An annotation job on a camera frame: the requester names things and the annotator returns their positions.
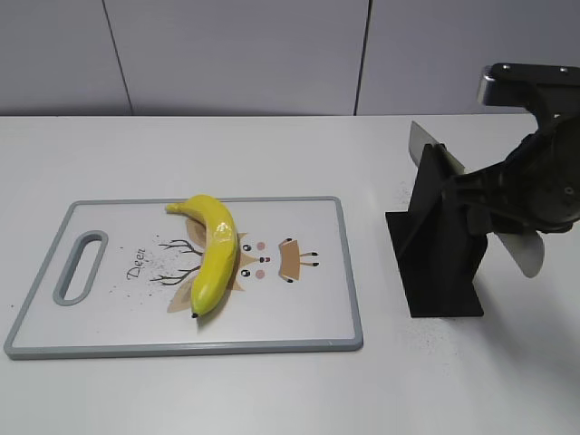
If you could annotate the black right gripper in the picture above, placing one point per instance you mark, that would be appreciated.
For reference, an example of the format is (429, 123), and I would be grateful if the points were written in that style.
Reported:
(536, 188)

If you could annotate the white-handled steel kitchen knife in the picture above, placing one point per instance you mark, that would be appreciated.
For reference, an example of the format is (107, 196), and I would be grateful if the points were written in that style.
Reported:
(527, 250)

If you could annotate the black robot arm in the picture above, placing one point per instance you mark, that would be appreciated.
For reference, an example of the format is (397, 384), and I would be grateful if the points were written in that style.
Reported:
(501, 81)

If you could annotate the yellow plastic banana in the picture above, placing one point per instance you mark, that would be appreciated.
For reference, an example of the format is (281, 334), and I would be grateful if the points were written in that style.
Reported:
(220, 252)

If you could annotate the black knife stand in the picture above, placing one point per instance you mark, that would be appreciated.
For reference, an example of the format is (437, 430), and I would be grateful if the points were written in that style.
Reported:
(436, 255)

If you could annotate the white grey-rimmed cutting board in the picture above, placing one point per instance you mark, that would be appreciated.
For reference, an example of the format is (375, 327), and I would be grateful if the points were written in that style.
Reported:
(115, 282)

